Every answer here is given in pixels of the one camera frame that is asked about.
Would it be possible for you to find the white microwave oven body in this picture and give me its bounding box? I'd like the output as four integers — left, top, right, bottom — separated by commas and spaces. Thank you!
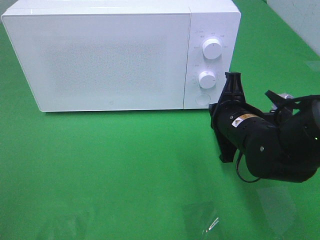
1, 0, 241, 110

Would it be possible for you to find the white microwave knob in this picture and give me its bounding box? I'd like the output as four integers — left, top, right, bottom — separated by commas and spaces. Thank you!
198, 71, 216, 89
202, 37, 222, 60

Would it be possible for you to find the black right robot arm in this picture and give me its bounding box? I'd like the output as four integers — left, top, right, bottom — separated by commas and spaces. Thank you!
209, 72, 320, 183

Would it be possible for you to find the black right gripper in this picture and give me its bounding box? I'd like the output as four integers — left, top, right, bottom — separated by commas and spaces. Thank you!
209, 71, 275, 163

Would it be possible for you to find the white microwave door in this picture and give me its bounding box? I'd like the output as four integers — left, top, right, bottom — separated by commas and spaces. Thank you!
2, 14, 190, 112

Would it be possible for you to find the round white door release button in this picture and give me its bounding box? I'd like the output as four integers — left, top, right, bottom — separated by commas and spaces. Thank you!
195, 94, 211, 106

